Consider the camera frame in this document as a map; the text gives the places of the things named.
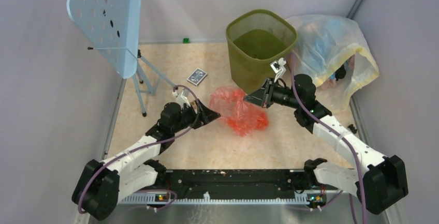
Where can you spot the small black clip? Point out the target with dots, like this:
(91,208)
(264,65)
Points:
(352,128)

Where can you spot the blue playing card deck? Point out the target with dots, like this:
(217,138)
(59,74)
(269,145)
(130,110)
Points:
(197,77)

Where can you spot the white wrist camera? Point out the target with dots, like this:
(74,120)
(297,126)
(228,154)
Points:
(278,67)
(181,97)

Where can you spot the green mesh trash bin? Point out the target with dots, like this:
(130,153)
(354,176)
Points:
(255,40)

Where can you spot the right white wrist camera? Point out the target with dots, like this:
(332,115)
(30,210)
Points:
(278,67)

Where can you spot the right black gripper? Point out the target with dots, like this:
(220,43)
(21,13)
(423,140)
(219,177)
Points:
(263,96)

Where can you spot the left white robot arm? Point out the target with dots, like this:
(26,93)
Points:
(104,184)

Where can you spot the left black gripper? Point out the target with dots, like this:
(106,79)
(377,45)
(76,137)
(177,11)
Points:
(205,116)

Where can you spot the light blue perforated stand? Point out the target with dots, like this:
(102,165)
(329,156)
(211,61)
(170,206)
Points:
(113,29)

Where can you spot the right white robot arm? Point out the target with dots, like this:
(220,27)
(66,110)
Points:
(377,180)

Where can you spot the large translucent plastic bag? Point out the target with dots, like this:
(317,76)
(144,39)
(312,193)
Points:
(333,51)

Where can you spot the red plastic trash bag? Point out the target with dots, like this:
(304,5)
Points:
(242,117)

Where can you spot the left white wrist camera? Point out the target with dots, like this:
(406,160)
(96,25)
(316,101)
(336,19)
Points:
(181,97)

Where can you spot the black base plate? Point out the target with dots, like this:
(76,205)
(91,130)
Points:
(248,184)

